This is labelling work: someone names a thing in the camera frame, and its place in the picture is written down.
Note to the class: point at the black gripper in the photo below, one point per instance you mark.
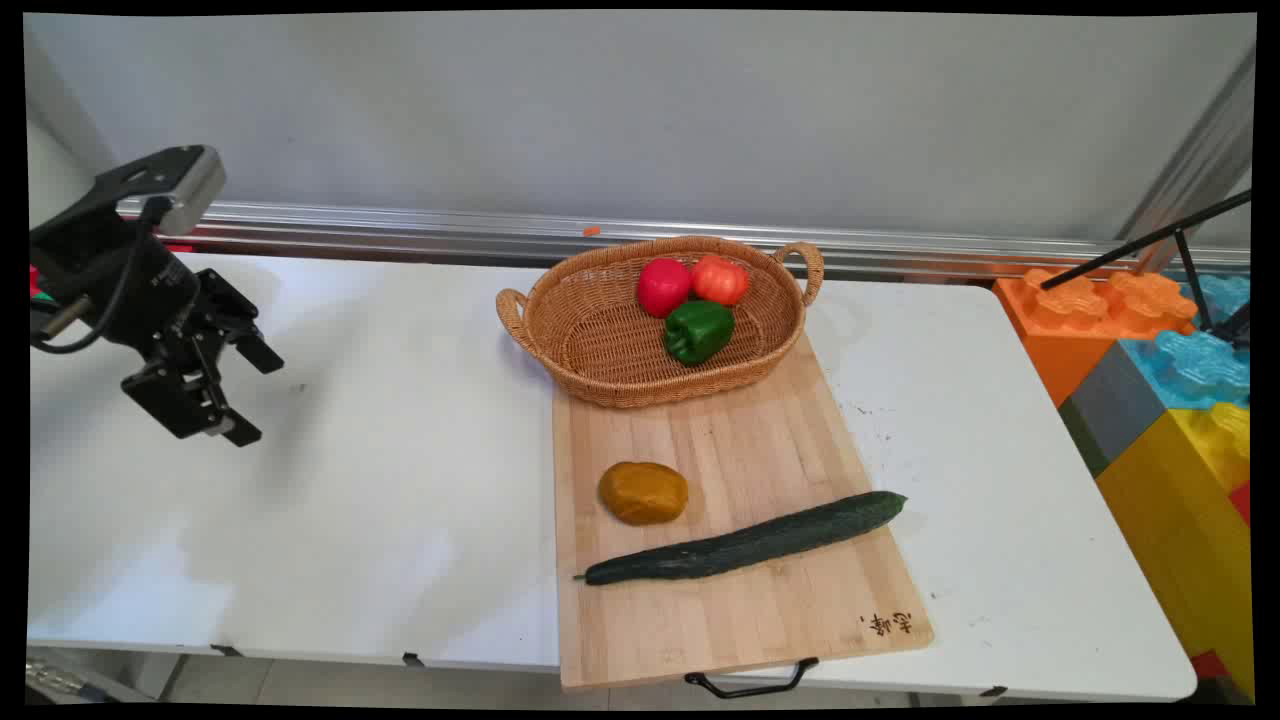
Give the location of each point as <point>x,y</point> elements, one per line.
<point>125,275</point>

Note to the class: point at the woven wicker basket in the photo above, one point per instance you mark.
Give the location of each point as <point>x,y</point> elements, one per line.
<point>600,345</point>

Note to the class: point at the brown potato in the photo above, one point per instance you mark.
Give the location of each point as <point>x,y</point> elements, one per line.
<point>643,493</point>

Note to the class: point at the red bell pepper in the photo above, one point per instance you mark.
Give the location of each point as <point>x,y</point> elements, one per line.
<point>662,287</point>

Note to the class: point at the green bell pepper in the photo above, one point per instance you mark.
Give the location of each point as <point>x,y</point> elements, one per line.
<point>698,332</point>

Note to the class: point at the orange-red tomato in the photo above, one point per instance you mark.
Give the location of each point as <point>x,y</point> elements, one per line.
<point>720,280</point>

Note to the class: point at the wooden cutting board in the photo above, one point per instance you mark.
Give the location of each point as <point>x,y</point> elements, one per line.
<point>740,470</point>

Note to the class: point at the dark green cucumber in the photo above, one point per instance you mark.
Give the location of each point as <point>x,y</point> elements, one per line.
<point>750,543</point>

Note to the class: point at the orange giant toy block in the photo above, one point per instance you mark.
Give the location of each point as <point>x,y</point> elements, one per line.
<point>1070,335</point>

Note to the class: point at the grey giant toy block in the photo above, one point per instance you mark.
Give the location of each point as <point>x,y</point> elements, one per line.
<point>1115,410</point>

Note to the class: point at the black tripod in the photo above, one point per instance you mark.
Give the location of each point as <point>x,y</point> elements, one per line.
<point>1185,250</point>

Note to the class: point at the yellow giant toy block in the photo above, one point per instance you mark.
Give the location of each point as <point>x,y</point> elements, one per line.
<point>1180,530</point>

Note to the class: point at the blue giant toy block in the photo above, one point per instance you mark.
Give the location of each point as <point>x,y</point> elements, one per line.
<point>1200,365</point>

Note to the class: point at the red giant toy block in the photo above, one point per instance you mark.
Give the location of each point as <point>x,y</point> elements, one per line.
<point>1241,503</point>

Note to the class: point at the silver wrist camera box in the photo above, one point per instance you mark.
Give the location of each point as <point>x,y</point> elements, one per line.
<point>185,185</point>

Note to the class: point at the aluminium rail along wall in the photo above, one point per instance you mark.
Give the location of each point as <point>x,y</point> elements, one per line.
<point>400,230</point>

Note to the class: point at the diagonal aluminium frame bar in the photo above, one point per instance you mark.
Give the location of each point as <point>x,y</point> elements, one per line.
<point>1195,160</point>

